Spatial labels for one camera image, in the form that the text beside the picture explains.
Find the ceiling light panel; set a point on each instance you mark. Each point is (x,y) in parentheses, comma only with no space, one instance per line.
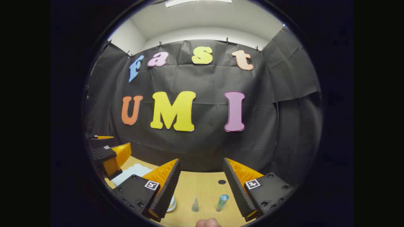
(197,2)

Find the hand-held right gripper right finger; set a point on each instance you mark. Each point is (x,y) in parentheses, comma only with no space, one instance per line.
(238,192)

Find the white round jar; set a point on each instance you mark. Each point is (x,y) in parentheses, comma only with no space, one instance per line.
(172,205)

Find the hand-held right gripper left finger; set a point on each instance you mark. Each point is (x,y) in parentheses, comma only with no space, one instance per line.
(167,192)

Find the clear blue bottle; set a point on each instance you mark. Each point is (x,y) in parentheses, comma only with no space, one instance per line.
(222,202)

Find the light blue suitcase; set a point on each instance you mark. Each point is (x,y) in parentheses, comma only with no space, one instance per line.
(131,175)

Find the white and blue tube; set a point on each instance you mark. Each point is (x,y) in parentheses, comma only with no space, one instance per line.
(195,205)

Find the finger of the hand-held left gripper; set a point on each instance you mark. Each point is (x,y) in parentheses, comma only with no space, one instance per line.
(101,142)
(102,153)

